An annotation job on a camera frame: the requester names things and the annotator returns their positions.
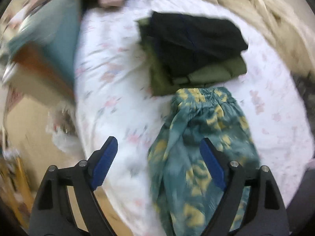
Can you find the teal yellow floral pants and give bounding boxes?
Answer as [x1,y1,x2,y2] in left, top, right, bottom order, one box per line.
[148,87,260,235]

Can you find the teal orange headboard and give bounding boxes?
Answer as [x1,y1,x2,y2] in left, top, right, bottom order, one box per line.
[7,0,83,101]

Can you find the folded olive green pants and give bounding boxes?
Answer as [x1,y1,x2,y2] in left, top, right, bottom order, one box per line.
[137,18,247,96]

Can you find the cream crumpled blanket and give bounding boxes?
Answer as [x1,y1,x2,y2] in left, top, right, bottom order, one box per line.
[205,0,314,80]

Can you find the folded black pants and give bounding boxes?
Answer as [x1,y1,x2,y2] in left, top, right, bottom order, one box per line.
[148,12,248,78]

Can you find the white floral bed sheet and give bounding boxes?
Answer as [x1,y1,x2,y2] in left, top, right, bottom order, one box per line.
[74,0,314,235]

